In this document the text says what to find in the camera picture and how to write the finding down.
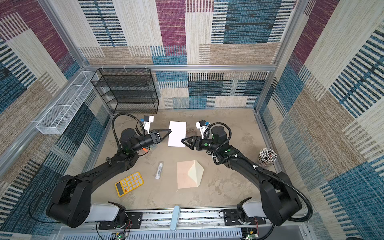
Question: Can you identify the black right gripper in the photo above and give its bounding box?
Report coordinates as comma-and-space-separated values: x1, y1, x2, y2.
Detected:
181, 135, 219, 152

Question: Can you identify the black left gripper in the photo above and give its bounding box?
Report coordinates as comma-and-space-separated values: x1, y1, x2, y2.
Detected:
131, 130, 170, 155

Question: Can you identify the white letter paper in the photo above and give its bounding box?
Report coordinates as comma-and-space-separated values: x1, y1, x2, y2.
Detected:
168, 121, 187, 148

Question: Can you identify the pink envelope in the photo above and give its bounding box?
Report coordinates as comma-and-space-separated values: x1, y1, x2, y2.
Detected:
177, 161, 204, 189

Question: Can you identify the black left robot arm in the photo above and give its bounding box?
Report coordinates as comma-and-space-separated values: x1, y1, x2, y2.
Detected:
35, 127, 172, 228

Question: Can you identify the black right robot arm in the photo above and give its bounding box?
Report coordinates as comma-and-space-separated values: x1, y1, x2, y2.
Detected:
181, 122, 314, 226

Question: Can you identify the black mesh shelf rack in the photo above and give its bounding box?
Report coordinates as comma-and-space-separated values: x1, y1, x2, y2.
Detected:
91, 68, 159, 114

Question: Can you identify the yellow calculator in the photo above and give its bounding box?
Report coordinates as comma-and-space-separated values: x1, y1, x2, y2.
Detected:
115, 172, 144, 197

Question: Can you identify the pencil holder with pencils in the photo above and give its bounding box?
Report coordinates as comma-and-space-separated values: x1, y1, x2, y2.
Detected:
258, 148, 278, 167

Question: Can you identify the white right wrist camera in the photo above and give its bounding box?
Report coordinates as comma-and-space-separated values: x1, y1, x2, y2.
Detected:
196, 120, 210, 139

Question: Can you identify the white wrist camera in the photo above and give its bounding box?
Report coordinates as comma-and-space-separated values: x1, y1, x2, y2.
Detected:
141, 116, 154, 134
196, 120, 210, 139

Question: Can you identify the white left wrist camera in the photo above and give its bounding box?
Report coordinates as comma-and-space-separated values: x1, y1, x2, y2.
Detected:
141, 116, 154, 134

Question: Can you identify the light blue handle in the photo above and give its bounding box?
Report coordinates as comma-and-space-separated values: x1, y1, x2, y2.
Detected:
170, 206, 181, 232

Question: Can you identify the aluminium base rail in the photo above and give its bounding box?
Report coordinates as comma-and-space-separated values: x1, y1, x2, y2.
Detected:
50, 207, 317, 240

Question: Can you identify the white wire basket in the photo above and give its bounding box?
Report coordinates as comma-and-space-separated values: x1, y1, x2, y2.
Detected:
36, 71, 95, 135

